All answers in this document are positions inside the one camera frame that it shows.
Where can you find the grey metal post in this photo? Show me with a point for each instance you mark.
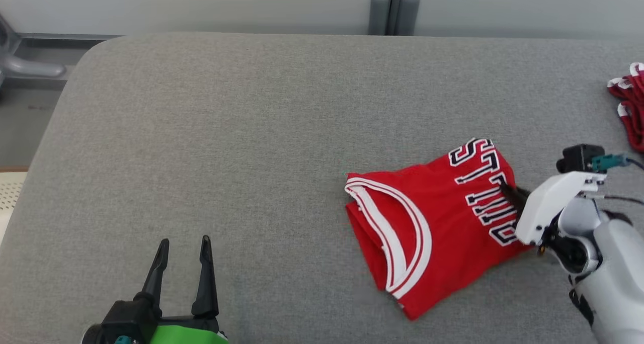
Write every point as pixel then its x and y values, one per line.
pixel 395 7

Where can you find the black left round motor housing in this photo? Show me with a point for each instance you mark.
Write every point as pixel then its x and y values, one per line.
pixel 93 336

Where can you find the folded red garment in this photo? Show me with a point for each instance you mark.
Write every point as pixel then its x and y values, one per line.
pixel 635 117

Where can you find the cream perforated laundry basket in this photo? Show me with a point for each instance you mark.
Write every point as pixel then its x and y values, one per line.
pixel 10 203

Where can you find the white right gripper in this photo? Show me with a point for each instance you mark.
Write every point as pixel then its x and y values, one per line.
pixel 553 198

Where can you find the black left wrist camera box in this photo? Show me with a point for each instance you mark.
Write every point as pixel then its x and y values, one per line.
pixel 128 319

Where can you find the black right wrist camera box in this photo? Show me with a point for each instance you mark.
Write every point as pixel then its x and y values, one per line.
pixel 578 158

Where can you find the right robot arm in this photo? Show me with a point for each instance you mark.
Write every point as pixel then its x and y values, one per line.
pixel 614 273

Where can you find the red white basketball jersey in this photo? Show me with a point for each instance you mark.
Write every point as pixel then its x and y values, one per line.
pixel 443 208

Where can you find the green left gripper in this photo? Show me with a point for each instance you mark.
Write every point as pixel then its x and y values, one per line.
pixel 191 334

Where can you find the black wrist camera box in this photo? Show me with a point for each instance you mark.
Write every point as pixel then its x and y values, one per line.
pixel 578 158
pixel 128 319

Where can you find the grey metal chair leg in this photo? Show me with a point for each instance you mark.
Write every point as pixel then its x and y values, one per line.
pixel 35 68

